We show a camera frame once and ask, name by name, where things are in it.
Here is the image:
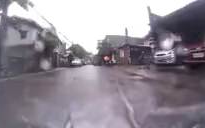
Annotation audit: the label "white car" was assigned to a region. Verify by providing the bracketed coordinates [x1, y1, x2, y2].
[70, 58, 83, 67]

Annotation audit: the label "trees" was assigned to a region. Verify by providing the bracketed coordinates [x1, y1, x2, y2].
[69, 43, 93, 64]

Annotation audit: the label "grey building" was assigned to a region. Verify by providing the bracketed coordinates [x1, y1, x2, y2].
[96, 34, 146, 65]

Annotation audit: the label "brown shed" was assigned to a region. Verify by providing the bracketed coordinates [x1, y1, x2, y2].
[111, 43, 154, 66]

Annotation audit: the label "wet grey asphalt road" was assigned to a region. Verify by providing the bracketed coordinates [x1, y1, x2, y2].
[0, 63, 205, 128]

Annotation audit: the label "pole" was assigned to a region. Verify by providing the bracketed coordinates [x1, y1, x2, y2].
[124, 27, 129, 38]

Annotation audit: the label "silver car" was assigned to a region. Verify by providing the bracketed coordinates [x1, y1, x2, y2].
[153, 48, 178, 66]

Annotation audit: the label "pale house with window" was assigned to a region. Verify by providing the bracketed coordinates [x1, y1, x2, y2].
[0, 14, 62, 80]

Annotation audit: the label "dark-roofed building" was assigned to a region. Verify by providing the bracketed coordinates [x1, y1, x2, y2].
[146, 0, 205, 51]

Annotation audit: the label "red car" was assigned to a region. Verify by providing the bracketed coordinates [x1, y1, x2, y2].
[182, 41, 205, 66]

